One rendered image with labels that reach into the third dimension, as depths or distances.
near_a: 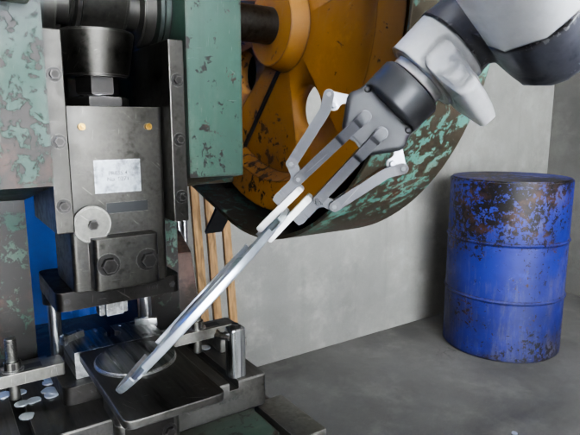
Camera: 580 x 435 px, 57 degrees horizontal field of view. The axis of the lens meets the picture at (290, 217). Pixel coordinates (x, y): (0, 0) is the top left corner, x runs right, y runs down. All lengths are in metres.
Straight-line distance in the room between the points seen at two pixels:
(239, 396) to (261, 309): 1.59
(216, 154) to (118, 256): 0.22
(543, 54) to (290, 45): 0.60
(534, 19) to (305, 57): 0.61
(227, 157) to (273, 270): 1.68
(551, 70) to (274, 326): 2.22
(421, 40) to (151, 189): 0.49
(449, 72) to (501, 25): 0.08
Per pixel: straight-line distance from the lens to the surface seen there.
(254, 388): 1.00
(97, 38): 0.90
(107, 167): 0.86
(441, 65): 0.57
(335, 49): 0.98
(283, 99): 1.10
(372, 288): 2.97
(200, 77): 0.87
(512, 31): 0.52
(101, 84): 0.92
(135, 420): 0.74
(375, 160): 0.80
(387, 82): 0.58
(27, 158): 0.79
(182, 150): 0.86
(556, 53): 0.53
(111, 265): 0.84
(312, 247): 2.64
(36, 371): 0.98
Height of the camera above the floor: 1.15
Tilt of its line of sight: 10 degrees down
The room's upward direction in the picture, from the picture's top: straight up
